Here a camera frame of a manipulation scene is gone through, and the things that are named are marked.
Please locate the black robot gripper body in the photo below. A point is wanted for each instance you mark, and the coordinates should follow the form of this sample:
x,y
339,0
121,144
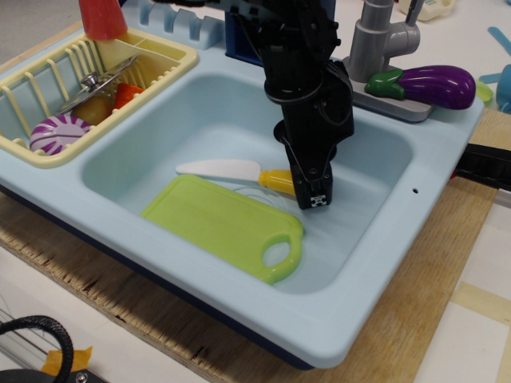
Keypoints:
x,y
294,41

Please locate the black clamp at right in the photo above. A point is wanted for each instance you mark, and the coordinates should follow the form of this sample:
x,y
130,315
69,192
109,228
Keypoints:
x,y
485,165

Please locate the yellow dish drying rack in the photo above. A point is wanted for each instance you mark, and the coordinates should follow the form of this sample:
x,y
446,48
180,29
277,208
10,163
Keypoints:
x,y
36,90

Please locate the green plastic cutting board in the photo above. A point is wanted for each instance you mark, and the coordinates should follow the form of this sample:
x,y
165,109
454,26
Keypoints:
x,y
250,235

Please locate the blue box behind sink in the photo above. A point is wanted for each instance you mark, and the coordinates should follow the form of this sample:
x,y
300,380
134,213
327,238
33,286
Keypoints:
x,y
235,36

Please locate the orange tape piece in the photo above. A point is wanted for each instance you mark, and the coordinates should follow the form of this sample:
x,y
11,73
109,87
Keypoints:
x,y
54,360

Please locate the purple toy eggplant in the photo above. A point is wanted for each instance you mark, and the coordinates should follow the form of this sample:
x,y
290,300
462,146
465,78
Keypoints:
x,y
445,86

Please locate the cream toy appliance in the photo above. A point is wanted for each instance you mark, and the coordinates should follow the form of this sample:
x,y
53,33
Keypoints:
x,y
430,10

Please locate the teal plastic cup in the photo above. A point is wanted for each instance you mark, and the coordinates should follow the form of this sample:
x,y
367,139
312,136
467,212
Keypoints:
x,y
502,94

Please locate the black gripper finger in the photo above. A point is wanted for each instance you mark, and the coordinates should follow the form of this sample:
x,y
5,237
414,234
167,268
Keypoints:
x,y
312,193

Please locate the red plastic cup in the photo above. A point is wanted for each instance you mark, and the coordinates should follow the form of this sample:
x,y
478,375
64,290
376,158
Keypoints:
x,y
102,20

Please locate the light blue toy sink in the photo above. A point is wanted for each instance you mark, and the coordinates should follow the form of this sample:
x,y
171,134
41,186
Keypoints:
x,y
387,178

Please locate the grey toy faucet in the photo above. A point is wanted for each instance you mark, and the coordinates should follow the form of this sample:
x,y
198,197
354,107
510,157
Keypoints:
x,y
376,40

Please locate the wooden base board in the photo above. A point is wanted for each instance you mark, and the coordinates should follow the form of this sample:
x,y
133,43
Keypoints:
x,y
445,316

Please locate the yellow toy potato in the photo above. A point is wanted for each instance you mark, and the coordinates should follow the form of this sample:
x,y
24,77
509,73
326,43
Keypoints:
x,y
94,110

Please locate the orange toy carrot piece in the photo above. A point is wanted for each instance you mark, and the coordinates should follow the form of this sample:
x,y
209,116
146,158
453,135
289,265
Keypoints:
x,y
125,93

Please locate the purple white toy cabbage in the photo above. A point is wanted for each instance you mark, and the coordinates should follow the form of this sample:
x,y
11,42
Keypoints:
x,y
55,133

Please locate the white knife yellow handle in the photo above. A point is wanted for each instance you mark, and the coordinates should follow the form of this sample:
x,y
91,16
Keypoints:
x,y
248,171

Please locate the metal pot lid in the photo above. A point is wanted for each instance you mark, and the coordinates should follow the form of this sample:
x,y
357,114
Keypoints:
x,y
93,84

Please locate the blue plastic utensil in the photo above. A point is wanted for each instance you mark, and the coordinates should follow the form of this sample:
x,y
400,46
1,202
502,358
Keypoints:
x,y
500,37

